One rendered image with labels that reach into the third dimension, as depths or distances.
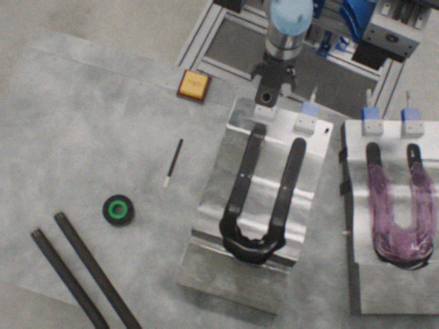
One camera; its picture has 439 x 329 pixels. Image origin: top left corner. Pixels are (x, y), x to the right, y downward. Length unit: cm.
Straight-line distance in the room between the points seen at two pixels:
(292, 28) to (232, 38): 128
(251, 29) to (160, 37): 45
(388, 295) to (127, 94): 86
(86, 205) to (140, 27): 127
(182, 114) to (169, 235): 33
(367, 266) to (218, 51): 121
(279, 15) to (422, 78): 166
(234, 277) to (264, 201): 20
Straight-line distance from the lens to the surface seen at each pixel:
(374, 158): 152
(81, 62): 166
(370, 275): 139
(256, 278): 140
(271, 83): 120
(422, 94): 262
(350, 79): 232
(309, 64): 231
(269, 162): 143
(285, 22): 105
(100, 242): 149
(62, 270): 145
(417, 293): 142
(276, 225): 136
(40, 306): 234
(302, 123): 144
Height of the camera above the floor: 225
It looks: 74 degrees down
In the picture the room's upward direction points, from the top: 3 degrees clockwise
